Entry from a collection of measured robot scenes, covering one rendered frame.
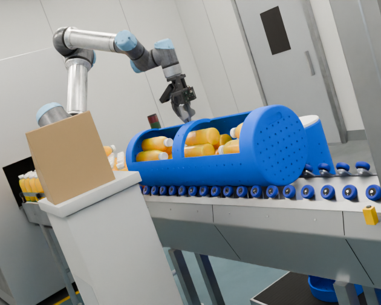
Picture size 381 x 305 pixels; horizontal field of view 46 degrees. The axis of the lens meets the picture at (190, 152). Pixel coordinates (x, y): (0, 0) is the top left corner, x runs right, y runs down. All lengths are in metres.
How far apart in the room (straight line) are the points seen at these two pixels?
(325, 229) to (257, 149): 0.33
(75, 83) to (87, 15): 4.94
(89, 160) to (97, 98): 5.09
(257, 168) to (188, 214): 0.54
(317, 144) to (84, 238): 1.12
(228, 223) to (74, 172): 0.60
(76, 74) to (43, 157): 0.56
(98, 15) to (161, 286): 5.62
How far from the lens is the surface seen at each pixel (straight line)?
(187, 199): 1.94
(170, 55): 1.86
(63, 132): 1.65
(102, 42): 1.89
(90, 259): 1.66
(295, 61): 5.87
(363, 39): 0.90
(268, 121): 1.55
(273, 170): 1.55
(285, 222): 1.54
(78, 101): 2.00
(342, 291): 1.61
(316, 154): 2.14
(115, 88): 6.86
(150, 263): 1.76
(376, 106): 0.92
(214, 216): 1.81
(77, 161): 1.66
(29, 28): 6.67
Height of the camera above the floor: 1.43
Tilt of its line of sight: 10 degrees down
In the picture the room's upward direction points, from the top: 19 degrees counter-clockwise
